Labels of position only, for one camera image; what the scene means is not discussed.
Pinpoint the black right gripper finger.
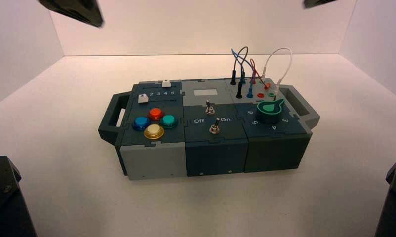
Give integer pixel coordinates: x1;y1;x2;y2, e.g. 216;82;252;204
303;0;340;9

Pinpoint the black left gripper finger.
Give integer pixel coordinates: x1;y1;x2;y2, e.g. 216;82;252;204
38;0;105;28

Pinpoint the blue round push button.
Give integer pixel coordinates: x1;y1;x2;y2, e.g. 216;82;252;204
132;116;150;132

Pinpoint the red round push button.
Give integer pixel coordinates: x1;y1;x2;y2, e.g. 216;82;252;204
147;107;165;122

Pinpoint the green round push button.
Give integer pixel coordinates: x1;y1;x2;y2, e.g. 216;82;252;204
160;114;178;130

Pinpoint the yellow round push button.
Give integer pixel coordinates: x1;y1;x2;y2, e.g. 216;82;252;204
143;123;165;141

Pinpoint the dark rotary knob green pointer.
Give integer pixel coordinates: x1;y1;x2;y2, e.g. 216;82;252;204
256;99;286;125

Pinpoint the grey rectangular display panel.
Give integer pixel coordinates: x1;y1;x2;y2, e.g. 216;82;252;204
194;88;219;97

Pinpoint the dark teal grey control box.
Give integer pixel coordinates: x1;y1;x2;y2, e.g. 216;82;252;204
98;78;320;181

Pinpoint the white jumper cable with plugs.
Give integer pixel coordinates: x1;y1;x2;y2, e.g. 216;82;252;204
262;47;293;96

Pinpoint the red jumper cable with plugs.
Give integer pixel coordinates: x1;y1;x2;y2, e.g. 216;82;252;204
249;58;272;91

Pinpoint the blue jumper cable with plugs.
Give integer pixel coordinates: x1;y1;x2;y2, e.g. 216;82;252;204
231;48;255;99

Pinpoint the black jumper cable with plugs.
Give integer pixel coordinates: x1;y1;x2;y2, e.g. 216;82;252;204
230;46;250;99

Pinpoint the dark teal box handle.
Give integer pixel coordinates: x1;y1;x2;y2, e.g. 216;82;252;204
98;91;133;147

